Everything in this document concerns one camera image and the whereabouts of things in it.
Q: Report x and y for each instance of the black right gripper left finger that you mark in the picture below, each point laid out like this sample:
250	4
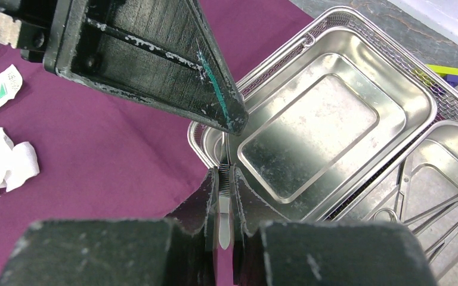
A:
174	250

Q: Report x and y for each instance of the steel pan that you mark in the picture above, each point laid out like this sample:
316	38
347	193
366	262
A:
321	126
434	173

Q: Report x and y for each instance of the steel left inner pan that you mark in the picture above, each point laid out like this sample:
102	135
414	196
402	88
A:
321	126

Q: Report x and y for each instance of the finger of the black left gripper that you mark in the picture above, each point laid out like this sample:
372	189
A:
157	53

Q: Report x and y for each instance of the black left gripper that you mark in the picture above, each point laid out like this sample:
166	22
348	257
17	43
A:
28	26

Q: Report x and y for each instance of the metal mesh instrument tray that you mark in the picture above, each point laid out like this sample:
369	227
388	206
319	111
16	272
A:
445	96

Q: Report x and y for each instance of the steel surgical scissors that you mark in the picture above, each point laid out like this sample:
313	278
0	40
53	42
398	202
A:
398	210

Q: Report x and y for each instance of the steel hemostat clamp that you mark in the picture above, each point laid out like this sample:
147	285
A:
437	231

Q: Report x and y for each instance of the purple cloth wrap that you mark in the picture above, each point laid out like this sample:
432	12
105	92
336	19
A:
100	156

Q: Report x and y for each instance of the steel right inner pan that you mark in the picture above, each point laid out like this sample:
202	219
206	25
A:
434	173

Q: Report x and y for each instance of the white gauze wad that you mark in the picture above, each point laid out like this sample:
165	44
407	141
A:
18	163

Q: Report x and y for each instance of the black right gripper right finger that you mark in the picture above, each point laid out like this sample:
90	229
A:
273	251

